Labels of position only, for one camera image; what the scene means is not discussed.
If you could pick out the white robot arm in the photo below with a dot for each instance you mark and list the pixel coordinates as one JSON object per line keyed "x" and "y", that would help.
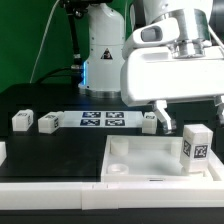
{"x": 172, "y": 56}

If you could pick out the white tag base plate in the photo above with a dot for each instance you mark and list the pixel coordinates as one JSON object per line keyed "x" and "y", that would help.
{"x": 102, "y": 119}

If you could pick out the white square tabletop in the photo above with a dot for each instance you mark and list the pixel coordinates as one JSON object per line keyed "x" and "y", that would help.
{"x": 145, "y": 158}

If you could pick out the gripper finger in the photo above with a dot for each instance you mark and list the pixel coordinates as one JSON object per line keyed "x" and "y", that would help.
{"x": 159, "y": 109}
{"x": 219, "y": 103}

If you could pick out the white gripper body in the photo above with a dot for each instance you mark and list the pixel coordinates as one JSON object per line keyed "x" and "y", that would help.
{"x": 151, "y": 74}

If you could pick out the white obstacle fence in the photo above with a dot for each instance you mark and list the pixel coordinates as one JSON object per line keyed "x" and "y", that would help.
{"x": 115, "y": 195}

